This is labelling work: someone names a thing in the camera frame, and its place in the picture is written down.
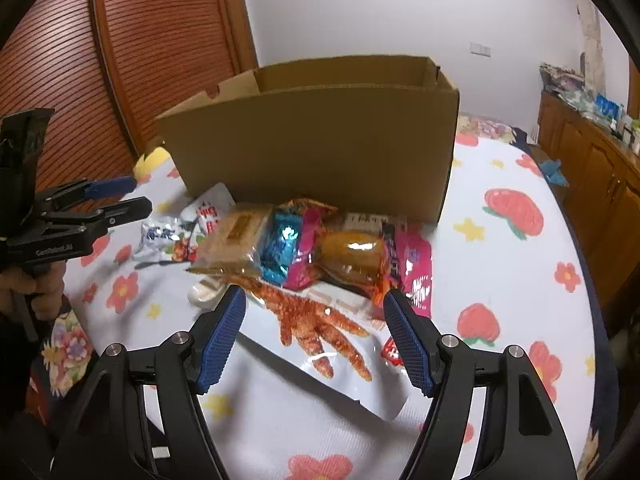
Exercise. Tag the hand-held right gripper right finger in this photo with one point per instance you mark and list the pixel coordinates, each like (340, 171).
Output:
(407, 345)

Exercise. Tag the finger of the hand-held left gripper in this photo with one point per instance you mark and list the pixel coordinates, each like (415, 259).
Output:
(120, 212)
(107, 187)

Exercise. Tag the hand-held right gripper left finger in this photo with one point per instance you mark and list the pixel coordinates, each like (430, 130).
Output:
(220, 345)

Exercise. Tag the chicken foot snack packet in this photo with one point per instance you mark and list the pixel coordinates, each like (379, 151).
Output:
(300, 320)

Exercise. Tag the brown bread clear packet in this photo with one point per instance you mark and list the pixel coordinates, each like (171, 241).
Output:
(235, 235)

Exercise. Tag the shiny blue snack packet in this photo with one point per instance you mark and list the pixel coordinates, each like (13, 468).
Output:
(282, 245)

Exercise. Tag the cardboard box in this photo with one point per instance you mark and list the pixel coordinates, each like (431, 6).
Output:
(310, 140)

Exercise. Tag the person's left hand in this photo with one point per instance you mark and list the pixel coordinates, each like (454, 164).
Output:
(45, 292)

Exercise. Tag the small white blue packet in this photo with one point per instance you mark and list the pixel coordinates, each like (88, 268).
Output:
(159, 235)

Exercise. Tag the yellow plush toy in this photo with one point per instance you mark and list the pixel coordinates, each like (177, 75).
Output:
(150, 162)

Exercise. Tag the small orange colourful packet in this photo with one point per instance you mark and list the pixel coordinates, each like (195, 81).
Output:
(182, 251)

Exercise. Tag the pink snack packet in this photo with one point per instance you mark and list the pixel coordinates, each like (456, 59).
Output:
(417, 270)

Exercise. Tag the bun in clear packet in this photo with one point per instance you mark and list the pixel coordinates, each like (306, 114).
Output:
(350, 255)

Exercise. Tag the white strawberry printed blanket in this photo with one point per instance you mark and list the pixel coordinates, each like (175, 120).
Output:
(500, 270)

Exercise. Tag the wooden louvered wardrobe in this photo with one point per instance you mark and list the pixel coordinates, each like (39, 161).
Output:
(150, 35)

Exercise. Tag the blue cloth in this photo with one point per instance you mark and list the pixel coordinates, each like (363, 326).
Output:
(554, 172)

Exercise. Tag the floral bed sheet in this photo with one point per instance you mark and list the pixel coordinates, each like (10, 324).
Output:
(482, 127)

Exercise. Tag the wooden sideboard cabinet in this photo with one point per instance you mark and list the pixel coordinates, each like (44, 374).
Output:
(595, 185)

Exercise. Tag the pile of clutter on cabinet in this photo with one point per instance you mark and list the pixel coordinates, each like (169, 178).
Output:
(590, 95)

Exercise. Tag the wrapped air conditioner pipe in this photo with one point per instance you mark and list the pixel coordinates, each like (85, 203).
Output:
(591, 35)

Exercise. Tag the white wall switch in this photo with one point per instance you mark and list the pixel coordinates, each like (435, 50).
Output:
(481, 49)

